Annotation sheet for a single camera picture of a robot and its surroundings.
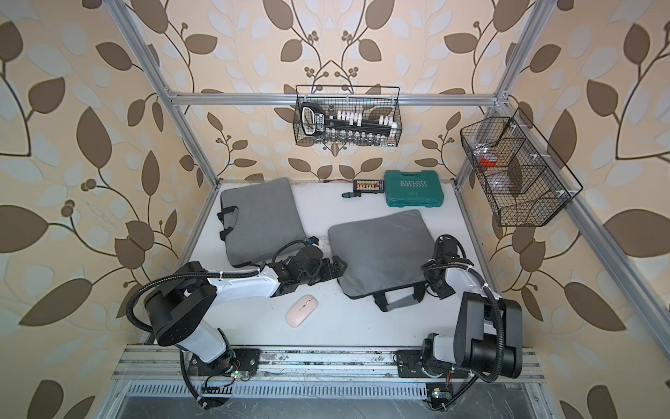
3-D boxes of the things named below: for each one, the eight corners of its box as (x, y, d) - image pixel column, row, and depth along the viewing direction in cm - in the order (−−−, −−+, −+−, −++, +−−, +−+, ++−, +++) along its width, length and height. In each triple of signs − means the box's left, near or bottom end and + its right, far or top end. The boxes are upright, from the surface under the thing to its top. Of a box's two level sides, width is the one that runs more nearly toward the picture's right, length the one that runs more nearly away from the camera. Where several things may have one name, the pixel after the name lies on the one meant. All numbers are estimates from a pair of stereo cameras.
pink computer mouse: (283, 320, 84) (282, 318, 83) (307, 293, 90) (306, 290, 88) (296, 332, 82) (295, 330, 80) (319, 303, 88) (319, 301, 86)
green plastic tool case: (387, 209, 113) (389, 200, 109) (383, 178, 125) (384, 170, 121) (445, 208, 113) (449, 200, 109) (435, 178, 125) (438, 169, 121)
